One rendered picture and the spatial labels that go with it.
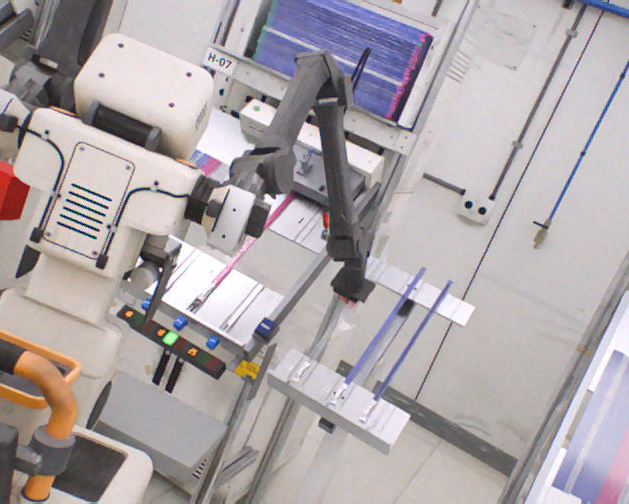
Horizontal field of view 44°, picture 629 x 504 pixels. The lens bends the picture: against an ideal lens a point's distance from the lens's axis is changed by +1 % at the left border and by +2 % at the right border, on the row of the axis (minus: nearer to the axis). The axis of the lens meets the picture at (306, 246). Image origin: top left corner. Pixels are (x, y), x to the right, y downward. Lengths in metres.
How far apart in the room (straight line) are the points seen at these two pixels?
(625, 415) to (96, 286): 1.31
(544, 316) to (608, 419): 1.77
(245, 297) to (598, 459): 0.97
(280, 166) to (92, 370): 0.50
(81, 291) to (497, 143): 2.69
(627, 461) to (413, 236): 2.09
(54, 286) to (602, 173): 2.79
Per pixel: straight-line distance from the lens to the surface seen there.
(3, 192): 2.64
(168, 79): 1.36
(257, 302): 2.13
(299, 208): 2.33
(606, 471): 2.02
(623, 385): 2.13
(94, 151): 1.32
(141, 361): 2.61
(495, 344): 3.86
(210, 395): 2.50
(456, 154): 3.82
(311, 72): 1.68
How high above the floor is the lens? 1.49
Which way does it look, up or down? 13 degrees down
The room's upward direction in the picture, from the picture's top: 23 degrees clockwise
